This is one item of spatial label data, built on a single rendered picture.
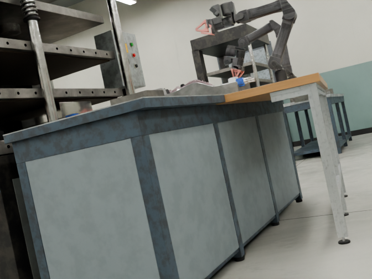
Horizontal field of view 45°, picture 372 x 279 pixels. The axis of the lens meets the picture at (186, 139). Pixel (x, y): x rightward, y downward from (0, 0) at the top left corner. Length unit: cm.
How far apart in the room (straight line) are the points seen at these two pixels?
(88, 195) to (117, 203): 13
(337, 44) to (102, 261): 785
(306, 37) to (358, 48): 98
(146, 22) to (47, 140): 876
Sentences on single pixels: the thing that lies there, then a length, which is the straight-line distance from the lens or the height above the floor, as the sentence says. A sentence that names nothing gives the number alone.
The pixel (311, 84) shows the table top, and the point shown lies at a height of 75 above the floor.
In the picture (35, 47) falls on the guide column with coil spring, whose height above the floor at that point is 125.
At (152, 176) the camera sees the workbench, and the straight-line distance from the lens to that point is 161.
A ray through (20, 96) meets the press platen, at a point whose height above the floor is 100.
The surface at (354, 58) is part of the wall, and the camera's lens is 914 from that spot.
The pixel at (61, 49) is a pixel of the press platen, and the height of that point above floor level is 126.
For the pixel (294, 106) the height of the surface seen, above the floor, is 74.
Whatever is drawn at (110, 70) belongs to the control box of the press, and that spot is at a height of 120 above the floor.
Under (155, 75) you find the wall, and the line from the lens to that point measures 1029.
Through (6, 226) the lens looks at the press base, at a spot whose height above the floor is 42.
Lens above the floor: 64
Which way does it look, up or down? level
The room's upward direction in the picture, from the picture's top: 12 degrees counter-clockwise
